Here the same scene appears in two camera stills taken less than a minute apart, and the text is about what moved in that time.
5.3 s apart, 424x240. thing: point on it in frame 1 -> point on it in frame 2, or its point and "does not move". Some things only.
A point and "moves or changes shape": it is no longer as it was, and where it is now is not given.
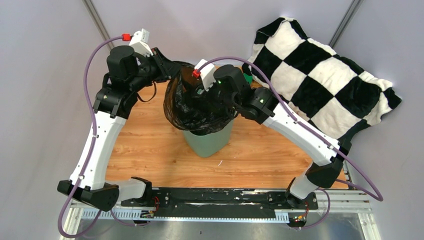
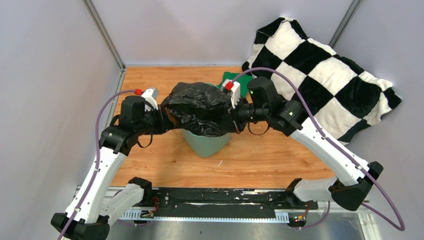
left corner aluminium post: x=98 y=21 does not move
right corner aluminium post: x=348 y=15 does not move
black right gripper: x=207 y=94 -> x=233 y=113
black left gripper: x=166 y=68 -> x=165 y=124
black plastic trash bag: x=189 y=111 moves or changes shape
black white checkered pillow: x=323 y=87 does not move
